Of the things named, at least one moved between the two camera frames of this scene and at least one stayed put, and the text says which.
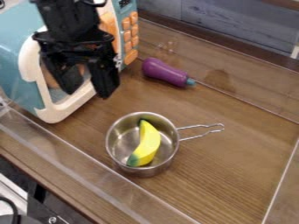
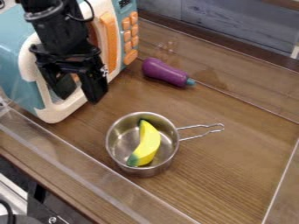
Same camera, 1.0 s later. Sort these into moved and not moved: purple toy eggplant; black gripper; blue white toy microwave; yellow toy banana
Moved: black gripper
Not moved: yellow toy banana; purple toy eggplant; blue white toy microwave
